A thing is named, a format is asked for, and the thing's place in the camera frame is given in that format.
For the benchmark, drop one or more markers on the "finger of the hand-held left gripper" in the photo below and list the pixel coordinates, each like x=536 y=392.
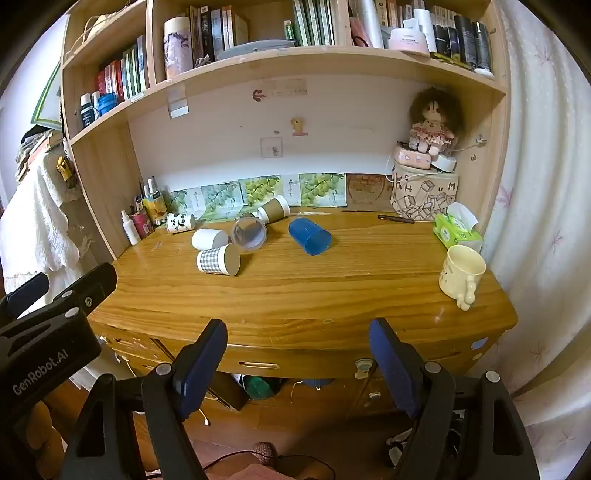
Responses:
x=90 y=284
x=25 y=291

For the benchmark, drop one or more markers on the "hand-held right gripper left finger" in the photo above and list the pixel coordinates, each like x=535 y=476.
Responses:
x=199 y=369

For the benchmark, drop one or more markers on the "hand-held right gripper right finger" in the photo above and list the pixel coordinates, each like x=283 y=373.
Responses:
x=393 y=367

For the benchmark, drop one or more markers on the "panda print cup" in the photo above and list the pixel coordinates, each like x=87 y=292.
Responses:
x=180 y=223

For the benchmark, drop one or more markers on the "checked paper cup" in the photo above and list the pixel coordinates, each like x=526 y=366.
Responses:
x=214 y=259

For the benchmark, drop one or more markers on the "white paper cup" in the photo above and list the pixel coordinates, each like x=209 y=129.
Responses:
x=207 y=238

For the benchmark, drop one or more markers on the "clear plastic cup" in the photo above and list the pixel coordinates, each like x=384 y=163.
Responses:
x=249 y=234

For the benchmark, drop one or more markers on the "blue plastic cup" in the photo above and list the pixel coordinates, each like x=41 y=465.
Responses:
x=310 y=236

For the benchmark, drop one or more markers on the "brown paper cup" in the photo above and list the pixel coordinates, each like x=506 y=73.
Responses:
x=273 y=208

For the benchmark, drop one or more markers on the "white drawer hook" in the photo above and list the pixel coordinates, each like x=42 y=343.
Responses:
x=364 y=368

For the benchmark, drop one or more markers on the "green bag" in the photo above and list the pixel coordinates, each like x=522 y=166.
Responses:
x=262 y=386

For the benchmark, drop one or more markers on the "white spray bottle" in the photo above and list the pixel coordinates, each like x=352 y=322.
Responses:
x=130 y=229

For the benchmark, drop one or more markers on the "white lace cloth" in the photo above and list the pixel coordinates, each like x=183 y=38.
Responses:
x=41 y=221

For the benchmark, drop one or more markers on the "yellow bottle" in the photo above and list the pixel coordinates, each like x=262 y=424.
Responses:
x=156 y=205

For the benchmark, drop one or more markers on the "pink knitted slipper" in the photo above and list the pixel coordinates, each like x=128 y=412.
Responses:
x=264 y=453

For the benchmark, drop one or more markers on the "wooden desk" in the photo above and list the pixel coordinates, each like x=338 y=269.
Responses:
x=323 y=286

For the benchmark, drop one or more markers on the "cream mug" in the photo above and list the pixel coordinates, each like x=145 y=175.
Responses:
x=459 y=272

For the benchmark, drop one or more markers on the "yellow hanging toy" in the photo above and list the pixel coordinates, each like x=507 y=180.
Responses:
x=64 y=168

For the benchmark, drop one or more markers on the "wooden bookshelf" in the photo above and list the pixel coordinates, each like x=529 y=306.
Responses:
x=101 y=161

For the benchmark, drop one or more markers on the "grape picture card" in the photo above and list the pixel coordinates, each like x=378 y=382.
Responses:
x=184 y=203
x=261 y=190
x=221 y=199
x=321 y=188

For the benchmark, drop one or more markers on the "green tissue pack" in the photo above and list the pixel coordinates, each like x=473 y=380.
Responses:
x=455 y=233

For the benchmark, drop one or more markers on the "dark pen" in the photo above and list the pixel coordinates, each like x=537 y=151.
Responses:
x=396 y=219

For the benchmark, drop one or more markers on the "dark ink bottle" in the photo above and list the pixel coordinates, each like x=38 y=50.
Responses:
x=86 y=110

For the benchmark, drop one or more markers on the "patterned storage box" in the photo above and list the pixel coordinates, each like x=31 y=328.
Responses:
x=422 y=196

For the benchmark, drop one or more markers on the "brown picture card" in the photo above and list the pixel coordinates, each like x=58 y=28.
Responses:
x=368 y=190

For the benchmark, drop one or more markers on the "blue jar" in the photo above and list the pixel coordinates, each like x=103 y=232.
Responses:
x=107 y=102

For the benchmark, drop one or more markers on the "white charger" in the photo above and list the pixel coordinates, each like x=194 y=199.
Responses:
x=444 y=163

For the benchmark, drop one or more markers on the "pink box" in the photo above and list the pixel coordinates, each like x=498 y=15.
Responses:
x=412 y=157

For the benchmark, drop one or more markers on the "row of books with red spines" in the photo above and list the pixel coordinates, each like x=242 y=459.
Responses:
x=122 y=69

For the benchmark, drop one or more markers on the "white floral curtain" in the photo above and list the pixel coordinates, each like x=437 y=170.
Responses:
x=545 y=207

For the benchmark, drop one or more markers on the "curly-haired doll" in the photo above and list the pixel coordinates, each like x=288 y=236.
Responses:
x=434 y=122

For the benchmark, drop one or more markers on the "pink floral tube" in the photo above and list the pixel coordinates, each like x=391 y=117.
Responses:
x=178 y=48

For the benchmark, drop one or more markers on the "row of dark books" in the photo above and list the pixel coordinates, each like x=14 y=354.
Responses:
x=219 y=30

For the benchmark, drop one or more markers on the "grey case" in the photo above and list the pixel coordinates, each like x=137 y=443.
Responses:
x=254 y=48

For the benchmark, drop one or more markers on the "pink cream jar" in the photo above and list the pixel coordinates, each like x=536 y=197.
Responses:
x=408 y=39

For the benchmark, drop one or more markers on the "row of black bottles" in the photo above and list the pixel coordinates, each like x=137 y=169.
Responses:
x=464 y=39

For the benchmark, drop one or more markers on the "tall white bottle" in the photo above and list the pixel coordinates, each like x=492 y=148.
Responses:
x=425 y=27

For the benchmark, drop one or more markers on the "row of green books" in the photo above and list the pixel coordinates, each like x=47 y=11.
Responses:
x=318 y=21

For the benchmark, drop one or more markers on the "yellow wall sticker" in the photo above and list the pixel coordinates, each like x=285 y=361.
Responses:
x=298 y=127

